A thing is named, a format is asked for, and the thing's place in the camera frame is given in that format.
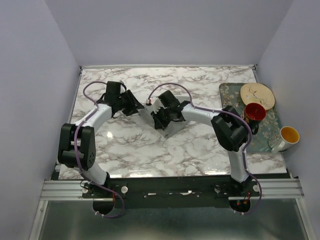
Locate white mug yellow inside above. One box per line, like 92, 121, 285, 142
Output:
268, 126, 300, 153

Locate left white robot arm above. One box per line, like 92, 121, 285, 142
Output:
57, 81, 144, 198

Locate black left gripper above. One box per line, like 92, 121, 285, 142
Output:
116, 89, 145, 117

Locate beige floral plate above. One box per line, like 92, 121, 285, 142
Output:
240, 83, 276, 111

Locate floral blue tray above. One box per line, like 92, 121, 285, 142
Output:
219, 83, 282, 153

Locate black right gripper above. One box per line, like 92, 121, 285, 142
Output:
150, 106, 172, 130

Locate black mug red inside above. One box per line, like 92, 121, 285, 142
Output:
243, 102, 267, 135

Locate aluminium frame rail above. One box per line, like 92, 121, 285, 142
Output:
259, 178, 305, 199

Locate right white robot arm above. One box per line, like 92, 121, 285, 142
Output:
145, 90, 252, 196

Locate black mounting base bar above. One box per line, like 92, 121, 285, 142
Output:
82, 175, 260, 209

